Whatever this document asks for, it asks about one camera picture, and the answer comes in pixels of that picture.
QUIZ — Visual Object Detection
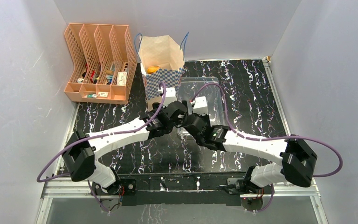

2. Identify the red small box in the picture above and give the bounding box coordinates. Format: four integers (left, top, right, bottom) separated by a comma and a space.
90, 70, 96, 83

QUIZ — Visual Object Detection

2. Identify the small white card box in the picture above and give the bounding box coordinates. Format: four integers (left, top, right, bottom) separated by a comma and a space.
97, 91, 109, 98

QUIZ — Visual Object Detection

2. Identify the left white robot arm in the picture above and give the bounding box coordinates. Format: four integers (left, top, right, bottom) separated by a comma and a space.
62, 101, 188, 194

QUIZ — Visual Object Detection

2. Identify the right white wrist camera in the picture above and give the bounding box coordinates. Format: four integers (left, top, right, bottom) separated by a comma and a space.
192, 96, 209, 116

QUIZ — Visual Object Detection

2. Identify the peach plastic file organizer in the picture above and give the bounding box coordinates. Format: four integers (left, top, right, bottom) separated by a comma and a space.
64, 23, 137, 105

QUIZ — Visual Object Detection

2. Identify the orange fake donut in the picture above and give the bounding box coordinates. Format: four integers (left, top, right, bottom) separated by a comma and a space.
146, 66, 160, 74

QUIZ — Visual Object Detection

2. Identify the blue checkered paper bag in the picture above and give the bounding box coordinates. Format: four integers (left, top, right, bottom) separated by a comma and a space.
134, 33, 189, 111

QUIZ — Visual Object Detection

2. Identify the white stapler box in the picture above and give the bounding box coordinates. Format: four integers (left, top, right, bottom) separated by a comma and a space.
116, 72, 127, 86

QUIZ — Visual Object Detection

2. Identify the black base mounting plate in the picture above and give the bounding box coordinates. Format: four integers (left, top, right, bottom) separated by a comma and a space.
119, 172, 245, 206

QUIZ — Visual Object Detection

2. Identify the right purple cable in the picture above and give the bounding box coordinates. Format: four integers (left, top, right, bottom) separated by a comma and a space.
190, 83, 343, 178

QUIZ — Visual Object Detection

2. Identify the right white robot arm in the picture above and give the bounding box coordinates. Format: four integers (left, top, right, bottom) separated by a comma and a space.
181, 114, 317, 193

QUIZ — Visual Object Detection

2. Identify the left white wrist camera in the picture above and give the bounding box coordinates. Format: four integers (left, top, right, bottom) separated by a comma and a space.
163, 87, 177, 107

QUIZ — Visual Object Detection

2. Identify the clear plastic tray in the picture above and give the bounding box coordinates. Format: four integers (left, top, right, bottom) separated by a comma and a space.
178, 77, 227, 126

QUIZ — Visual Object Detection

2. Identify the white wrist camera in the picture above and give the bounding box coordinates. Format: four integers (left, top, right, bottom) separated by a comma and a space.
163, 87, 177, 107
192, 96, 209, 116

